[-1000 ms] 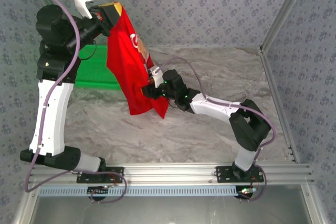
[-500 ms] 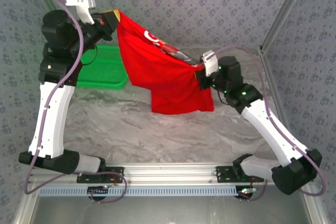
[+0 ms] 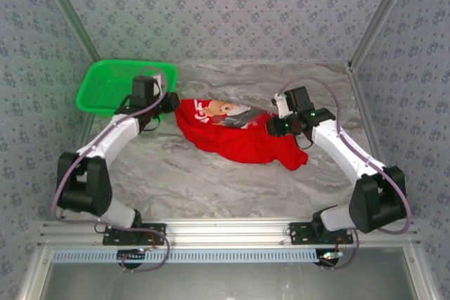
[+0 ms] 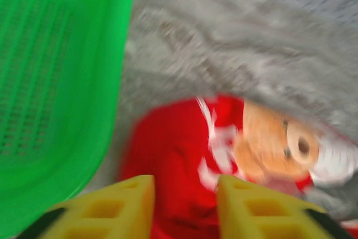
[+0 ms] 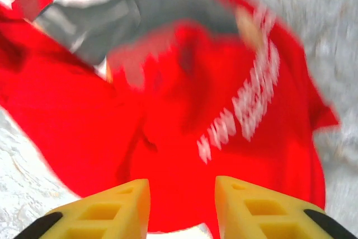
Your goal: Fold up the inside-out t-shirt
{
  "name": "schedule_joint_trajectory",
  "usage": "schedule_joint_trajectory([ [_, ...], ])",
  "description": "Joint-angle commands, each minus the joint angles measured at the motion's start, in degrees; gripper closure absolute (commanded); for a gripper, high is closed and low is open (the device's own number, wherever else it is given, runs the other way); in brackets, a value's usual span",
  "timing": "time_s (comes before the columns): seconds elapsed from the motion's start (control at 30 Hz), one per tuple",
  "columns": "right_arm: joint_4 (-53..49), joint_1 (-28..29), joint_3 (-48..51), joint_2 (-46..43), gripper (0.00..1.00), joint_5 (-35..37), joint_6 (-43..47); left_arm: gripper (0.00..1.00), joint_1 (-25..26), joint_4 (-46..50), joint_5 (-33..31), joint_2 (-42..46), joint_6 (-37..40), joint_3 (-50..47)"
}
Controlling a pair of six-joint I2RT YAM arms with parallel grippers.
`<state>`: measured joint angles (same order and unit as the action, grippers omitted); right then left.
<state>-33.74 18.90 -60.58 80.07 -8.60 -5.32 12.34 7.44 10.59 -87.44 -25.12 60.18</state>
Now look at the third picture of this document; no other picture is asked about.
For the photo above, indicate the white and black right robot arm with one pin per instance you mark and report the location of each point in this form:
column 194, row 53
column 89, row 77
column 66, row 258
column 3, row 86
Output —
column 344, row 152

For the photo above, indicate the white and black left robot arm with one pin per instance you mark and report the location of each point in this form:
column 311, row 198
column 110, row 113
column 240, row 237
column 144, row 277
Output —
column 112, row 135

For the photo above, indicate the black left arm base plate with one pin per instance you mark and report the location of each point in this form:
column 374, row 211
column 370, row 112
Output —
column 156, row 228

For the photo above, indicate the small black controller board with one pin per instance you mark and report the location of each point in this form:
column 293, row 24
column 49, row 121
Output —
column 328, row 256
column 131, row 256

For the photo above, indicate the aluminium frame post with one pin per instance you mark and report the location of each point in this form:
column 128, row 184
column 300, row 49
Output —
column 380, row 15
column 72, row 15

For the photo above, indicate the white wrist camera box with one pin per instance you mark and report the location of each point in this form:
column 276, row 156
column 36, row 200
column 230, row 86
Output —
column 160, row 81
column 281, row 107

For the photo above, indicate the green plastic mesh basket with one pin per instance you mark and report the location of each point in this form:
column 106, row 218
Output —
column 98, row 89

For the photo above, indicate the aluminium mounting rail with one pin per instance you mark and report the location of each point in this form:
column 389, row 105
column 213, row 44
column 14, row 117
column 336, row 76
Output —
column 225, row 233

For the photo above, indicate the metal lower shelf panel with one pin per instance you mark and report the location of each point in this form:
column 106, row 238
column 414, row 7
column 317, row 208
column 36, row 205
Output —
column 225, row 282

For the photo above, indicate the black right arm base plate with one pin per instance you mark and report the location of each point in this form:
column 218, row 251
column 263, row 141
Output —
column 299, row 235

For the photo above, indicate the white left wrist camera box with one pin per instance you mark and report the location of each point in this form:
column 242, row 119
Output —
column 160, row 81

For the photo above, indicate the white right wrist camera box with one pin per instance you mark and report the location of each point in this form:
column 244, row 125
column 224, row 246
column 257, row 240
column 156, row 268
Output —
column 281, row 107

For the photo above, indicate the red t-shirt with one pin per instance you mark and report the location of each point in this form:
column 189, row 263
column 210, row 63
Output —
column 239, row 145

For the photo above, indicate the aluminium frame leg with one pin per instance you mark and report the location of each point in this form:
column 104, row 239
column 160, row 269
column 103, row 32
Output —
column 419, row 272
column 37, row 272

